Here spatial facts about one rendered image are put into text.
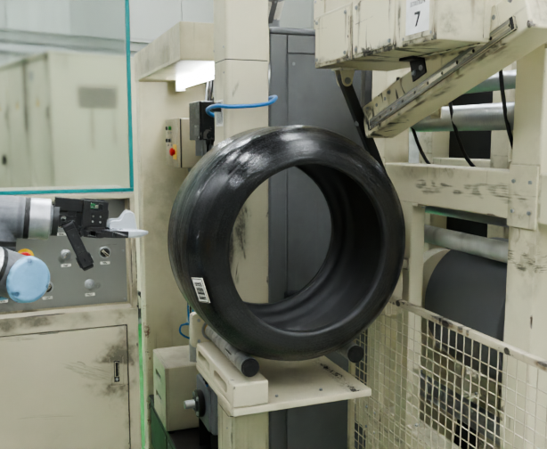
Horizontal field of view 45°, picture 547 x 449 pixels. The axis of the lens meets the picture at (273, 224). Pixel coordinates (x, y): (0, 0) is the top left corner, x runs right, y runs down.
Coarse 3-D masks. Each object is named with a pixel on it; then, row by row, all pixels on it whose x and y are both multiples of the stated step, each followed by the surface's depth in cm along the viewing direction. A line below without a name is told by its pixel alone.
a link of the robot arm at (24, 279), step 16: (0, 256) 126; (16, 256) 129; (32, 256) 130; (0, 272) 125; (16, 272) 126; (32, 272) 129; (48, 272) 132; (0, 288) 126; (16, 288) 126; (32, 288) 129
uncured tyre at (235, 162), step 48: (240, 144) 153; (288, 144) 151; (336, 144) 156; (192, 192) 153; (240, 192) 148; (336, 192) 187; (384, 192) 161; (192, 240) 149; (336, 240) 189; (384, 240) 163; (192, 288) 152; (336, 288) 189; (384, 288) 164; (240, 336) 154; (288, 336) 156; (336, 336) 161
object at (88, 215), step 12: (60, 204) 145; (72, 204) 145; (84, 204) 145; (96, 204) 150; (108, 204) 146; (60, 216) 145; (72, 216) 146; (84, 216) 145; (96, 216) 147; (108, 216) 148; (84, 228) 146; (96, 228) 146
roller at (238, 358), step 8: (208, 328) 185; (208, 336) 184; (216, 336) 177; (216, 344) 176; (224, 344) 171; (224, 352) 170; (232, 352) 164; (240, 352) 162; (232, 360) 163; (240, 360) 158; (248, 360) 157; (256, 360) 157; (240, 368) 157; (248, 368) 156; (256, 368) 157; (248, 376) 157
